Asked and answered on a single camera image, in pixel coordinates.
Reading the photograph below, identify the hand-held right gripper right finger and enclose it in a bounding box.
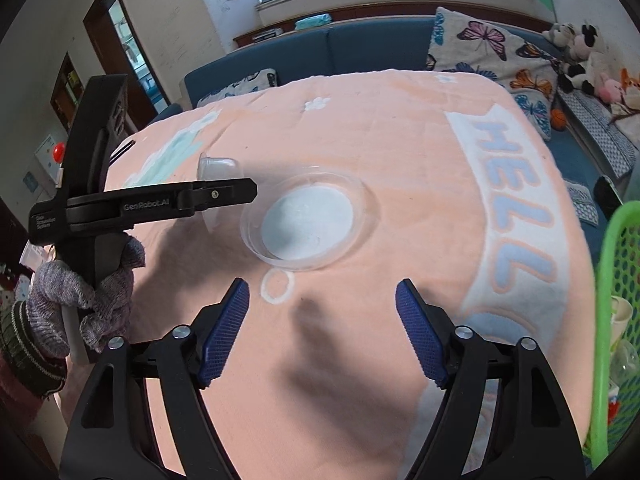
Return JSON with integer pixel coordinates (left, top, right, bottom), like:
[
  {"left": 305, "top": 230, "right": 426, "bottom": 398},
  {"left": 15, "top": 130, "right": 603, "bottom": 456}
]
[{"left": 395, "top": 279, "right": 586, "bottom": 480}]

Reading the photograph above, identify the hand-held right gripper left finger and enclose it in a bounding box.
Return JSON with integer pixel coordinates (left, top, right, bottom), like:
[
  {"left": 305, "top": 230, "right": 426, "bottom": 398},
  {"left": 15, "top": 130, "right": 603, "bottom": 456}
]
[{"left": 59, "top": 277, "right": 251, "bottom": 480}]

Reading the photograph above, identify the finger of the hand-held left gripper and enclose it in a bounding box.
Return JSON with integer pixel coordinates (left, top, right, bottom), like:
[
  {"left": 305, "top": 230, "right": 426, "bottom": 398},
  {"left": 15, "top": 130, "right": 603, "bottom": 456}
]
[{"left": 67, "top": 177, "right": 259, "bottom": 224}]

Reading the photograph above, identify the small clear plastic cup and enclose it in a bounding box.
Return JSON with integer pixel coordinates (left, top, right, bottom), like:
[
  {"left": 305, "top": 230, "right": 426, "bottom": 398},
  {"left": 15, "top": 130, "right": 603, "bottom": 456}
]
[{"left": 198, "top": 154, "right": 244, "bottom": 229}]

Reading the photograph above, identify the white paper cup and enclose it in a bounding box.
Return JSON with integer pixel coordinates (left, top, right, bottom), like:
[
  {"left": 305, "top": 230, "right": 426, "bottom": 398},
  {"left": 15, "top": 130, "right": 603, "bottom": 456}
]
[{"left": 610, "top": 296, "right": 633, "bottom": 338}]

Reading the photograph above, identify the green plastic basket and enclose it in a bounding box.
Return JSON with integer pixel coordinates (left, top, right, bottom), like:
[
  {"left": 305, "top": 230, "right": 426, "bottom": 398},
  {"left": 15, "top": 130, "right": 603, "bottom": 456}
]
[{"left": 587, "top": 202, "right": 640, "bottom": 467}]

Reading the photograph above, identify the person's left forearm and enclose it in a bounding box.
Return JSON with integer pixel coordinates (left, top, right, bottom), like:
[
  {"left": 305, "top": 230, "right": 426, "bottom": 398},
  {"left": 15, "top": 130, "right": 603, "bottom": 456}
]
[{"left": 0, "top": 300, "right": 68, "bottom": 441}]

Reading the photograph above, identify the person's left hand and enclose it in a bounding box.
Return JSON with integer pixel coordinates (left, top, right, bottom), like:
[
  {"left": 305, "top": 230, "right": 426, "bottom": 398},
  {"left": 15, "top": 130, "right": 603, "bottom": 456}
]
[{"left": 25, "top": 236, "right": 147, "bottom": 357}]

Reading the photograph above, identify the white refrigerator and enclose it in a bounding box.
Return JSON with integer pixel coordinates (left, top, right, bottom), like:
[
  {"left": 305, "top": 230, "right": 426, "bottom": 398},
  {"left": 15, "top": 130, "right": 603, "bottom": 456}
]
[{"left": 34, "top": 132, "right": 68, "bottom": 182}]

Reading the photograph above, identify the wooden cabinet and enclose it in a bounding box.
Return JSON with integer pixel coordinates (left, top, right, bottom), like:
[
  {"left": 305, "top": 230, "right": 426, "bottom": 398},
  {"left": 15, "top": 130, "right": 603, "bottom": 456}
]
[{"left": 50, "top": 52, "right": 84, "bottom": 122}]

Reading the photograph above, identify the white dark print pillow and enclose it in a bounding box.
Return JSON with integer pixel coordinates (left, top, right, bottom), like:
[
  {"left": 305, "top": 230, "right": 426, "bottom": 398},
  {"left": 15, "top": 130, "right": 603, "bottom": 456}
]
[{"left": 197, "top": 67, "right": 279, "bottom": 107}]

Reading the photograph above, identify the pink printed blanket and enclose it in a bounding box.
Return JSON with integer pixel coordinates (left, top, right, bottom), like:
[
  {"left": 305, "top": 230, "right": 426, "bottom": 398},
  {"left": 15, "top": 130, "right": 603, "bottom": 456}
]
[{"left": 102, "top": 71, "right": 597, "bottom": 480}]

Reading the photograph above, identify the small patterned cushion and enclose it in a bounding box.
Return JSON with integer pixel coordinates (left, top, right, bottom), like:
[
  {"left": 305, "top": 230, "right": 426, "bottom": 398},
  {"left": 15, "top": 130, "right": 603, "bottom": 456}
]
[{"left": 565, "top": 180, "right": 599, "bottom": 227}]

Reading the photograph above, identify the black object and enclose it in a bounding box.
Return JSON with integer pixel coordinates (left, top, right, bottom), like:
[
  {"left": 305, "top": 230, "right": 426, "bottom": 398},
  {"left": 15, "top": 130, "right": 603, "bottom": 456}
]
[{"left": 595, "top": 176, "right": 624, "bottom": 222}]

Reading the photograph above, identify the blue sofa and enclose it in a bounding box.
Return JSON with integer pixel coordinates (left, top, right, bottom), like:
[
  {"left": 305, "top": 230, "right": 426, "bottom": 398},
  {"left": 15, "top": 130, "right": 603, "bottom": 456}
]
[{"left": 184, "top": 15, "right": 640, "bottom": 221}]

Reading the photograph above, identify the blue white checked cover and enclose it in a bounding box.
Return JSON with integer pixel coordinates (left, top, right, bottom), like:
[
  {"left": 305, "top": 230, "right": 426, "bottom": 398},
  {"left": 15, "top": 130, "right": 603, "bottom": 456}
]
[{"left": 560, "top": 92, "right": 640, "bottom": 182}]

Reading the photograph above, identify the butterfly print pillow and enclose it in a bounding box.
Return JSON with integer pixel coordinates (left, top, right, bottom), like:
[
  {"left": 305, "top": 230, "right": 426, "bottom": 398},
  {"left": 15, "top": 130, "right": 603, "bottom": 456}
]
[{"left": 426, "top": 6, "right": 563, "bottom": 142}]

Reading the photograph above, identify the pink plush toy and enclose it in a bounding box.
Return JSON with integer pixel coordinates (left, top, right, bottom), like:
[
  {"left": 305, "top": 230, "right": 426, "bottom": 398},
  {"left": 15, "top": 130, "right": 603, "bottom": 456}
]
[{"left": 595, "top": 72, "right": 624, "bottom": 104}]

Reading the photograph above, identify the black white cow plush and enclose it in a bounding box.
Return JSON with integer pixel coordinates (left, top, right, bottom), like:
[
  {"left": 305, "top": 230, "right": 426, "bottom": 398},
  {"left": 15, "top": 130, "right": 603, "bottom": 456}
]
[{"left": 542, "top": 22, "right": 610, "bottom": 95}]

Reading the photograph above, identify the orange fox plush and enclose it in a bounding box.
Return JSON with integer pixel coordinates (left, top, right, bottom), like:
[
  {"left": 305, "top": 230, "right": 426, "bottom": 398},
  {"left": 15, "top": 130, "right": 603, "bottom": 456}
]
[{"left": 620, "top": 67, "right": 640, "bottom": 107}]

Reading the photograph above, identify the wooden door frame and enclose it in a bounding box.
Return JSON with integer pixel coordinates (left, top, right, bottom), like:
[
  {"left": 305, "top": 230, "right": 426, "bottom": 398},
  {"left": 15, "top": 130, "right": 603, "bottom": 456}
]
[{"left": 82, "top": 0, "right": 162, "bottom": 132}]

